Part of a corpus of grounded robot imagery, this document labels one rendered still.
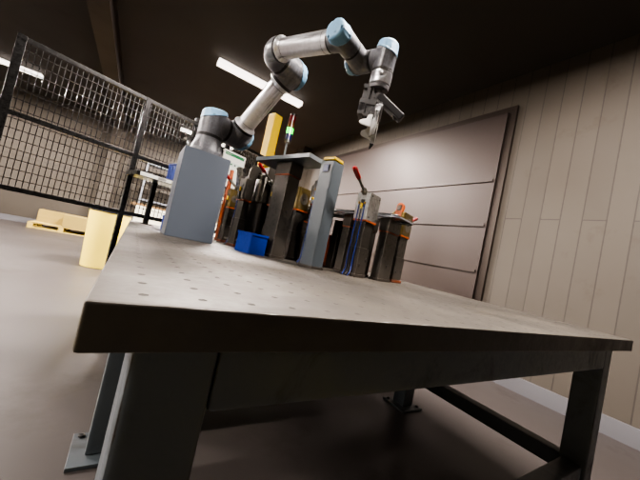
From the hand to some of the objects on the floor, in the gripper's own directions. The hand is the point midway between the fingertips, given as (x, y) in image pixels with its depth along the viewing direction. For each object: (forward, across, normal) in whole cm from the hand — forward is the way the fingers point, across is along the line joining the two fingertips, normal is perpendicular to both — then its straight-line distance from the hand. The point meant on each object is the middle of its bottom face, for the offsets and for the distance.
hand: (370, 144), depth 105 cm
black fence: (+133, -83, -139) cm, 209 cm away
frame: (+126, -50, -34) cm, 140 cm away
